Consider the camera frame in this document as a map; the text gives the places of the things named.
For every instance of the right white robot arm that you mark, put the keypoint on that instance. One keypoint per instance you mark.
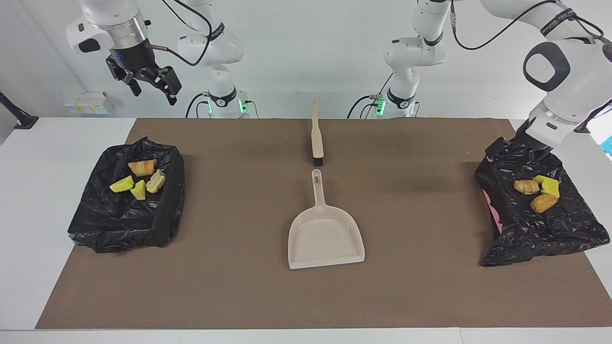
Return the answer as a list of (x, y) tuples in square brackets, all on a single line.
[(114, 24)]

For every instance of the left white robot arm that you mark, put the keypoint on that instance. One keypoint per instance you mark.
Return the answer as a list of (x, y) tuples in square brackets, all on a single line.
[(564, 71)]

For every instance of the brown bread nugget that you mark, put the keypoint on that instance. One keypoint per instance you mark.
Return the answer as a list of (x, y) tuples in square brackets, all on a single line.
[(543, 203)]

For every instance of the beige hand brush black bristles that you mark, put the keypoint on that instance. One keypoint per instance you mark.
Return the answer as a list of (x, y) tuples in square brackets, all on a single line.
[(317, 138)]

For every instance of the beige plastic dustpan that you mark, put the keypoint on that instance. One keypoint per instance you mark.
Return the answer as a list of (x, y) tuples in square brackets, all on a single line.
[(327, 239)]

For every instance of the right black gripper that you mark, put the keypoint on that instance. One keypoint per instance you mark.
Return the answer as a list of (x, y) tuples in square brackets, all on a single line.
[(136, 62)]

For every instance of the striped croissant piece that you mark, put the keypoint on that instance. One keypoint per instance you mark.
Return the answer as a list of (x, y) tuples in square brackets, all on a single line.
[(142, 167), (525, 186), (156, 180)]

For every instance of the black bag bin pink liner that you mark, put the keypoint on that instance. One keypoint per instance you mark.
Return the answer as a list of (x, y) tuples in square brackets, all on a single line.
[(540, 234)]

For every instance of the yellow sponge piece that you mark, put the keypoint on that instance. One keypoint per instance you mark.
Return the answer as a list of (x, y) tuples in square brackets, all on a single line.
[(550, 185), (122, 184), (139, 190)]

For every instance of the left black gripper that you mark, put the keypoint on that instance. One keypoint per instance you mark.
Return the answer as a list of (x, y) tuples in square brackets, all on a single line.
[(528, 138)]

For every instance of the black camera stand foot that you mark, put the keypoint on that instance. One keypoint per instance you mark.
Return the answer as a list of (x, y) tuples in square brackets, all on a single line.
[(597, 124), (19, 117)]

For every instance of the blue object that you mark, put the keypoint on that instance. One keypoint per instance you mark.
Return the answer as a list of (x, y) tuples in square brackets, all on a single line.
[(608, 145)]

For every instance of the black bag lined bin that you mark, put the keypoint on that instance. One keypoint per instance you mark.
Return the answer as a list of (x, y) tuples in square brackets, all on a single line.
[(114, 224)]

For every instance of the white wall outlet box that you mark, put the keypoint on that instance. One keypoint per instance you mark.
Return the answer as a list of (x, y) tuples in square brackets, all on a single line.
[(88, 102)]

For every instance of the brown table mat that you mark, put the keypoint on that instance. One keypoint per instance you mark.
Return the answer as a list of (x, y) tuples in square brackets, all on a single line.
[(267, 296)]

